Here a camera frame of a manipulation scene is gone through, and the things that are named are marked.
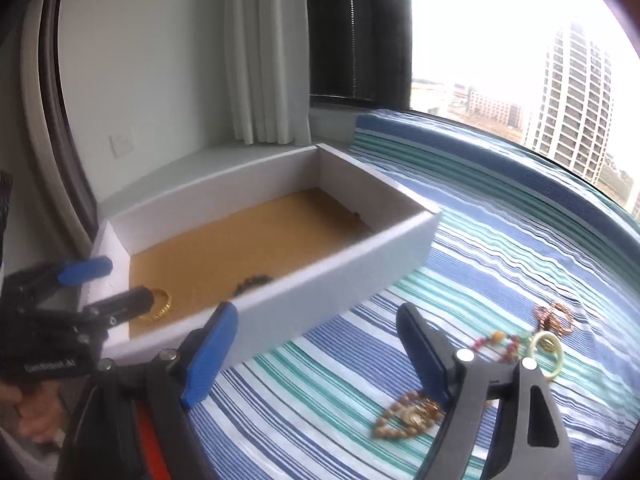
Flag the gold bangle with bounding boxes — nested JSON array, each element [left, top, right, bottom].
[[135, 287, 173, 322]]

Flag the wooden bead bracelet with pendant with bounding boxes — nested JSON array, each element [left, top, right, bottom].
[[371, 391, 446, 441]]

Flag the tall tower building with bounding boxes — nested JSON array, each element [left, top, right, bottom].
[[520, 22, 615, 186]]

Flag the white cardboard box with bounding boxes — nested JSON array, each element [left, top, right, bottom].
[[77, 143, 442, 366]]

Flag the pale jade bangle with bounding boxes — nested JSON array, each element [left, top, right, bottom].
[[529, 331, 565, 378]]

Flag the gold bead necklace green pendant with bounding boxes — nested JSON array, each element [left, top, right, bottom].
[[534, 302, 578, 333]]

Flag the curved dark door frame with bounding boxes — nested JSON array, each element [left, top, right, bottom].
[[20, 0, 98, 246]]

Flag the dark window panel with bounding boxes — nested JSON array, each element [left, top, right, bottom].
[[305, 0, 413, 108]]

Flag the white curtain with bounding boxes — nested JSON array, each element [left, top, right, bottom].
[[223, 0, 313, 147]]

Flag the striped blue green blanket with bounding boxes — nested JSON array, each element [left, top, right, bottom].
[[185, 108, 640, 480]]

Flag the dark bead bracelet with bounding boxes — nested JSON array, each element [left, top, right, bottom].
[[234, 274, 275, 295]]

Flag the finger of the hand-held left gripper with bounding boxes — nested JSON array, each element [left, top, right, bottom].
[[5, 256, 113, 301], [82, 286, 155, 333]]

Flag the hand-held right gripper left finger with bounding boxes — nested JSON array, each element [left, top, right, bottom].
[[52, 301, 240, 480]]

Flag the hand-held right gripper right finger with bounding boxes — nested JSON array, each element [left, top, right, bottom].
[[396, 302, 586, 480]]

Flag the low brown buildings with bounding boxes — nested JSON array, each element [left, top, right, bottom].
[[467, 87, 523, 128]]

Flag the person's left hand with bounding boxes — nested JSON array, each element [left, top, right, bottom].
[[0, 382, 68, 443]]

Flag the red bead bracelet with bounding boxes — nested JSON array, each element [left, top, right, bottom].
[[472, 330, 523, 363]]

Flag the white wall socket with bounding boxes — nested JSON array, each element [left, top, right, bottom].
[[110, 127, 137, 157]]

